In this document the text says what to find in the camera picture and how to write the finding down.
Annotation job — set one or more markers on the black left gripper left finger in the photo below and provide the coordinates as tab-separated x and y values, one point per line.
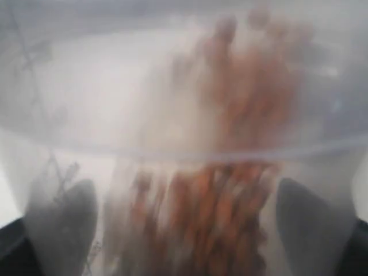
55	239

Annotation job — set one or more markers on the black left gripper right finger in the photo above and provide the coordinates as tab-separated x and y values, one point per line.
316	237

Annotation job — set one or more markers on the brown beans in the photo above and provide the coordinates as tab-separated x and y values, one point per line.
206	222

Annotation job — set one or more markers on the clear plastic shaker bottle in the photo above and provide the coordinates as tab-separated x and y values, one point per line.
109	90

